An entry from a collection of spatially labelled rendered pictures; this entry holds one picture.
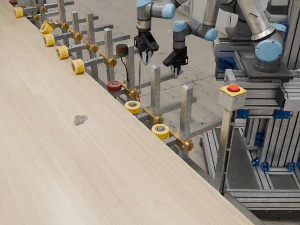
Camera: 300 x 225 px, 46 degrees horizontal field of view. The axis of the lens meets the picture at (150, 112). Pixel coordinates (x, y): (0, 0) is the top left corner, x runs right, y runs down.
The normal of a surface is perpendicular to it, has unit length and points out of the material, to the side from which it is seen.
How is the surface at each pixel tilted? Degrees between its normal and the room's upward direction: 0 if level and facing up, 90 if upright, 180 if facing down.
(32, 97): 0
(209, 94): 0
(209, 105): 0
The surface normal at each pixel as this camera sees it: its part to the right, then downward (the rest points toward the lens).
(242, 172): 0.00, -0.84
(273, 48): -0.28, 0.61
